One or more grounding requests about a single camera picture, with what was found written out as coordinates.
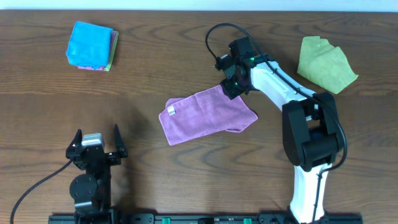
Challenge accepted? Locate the crumpled green cloth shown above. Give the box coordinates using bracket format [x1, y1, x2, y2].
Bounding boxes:
[297, 36, 358, 94]

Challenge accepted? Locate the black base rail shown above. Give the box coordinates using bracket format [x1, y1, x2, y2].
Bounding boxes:
[48, 208, 364, 224]

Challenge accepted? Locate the purple microfibre cloth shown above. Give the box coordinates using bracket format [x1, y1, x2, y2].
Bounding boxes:
[159, 85, 258, 146]

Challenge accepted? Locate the folded green cloth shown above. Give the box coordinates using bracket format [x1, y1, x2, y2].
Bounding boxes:
[104, 30, 119, 72]

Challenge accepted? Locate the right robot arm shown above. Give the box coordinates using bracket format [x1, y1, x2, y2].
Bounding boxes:
[215, 37, 344, 223]

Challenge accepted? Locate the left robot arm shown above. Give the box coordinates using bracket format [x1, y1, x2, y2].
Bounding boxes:
[66, 125, 128, 217]

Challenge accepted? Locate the folded blue cloth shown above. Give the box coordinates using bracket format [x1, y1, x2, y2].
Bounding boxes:
[66, 21, 113, 69]

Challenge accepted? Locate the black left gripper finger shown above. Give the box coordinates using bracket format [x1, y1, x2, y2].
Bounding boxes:
[66, 129, 83, 157]
[114, 124, 128, 157]

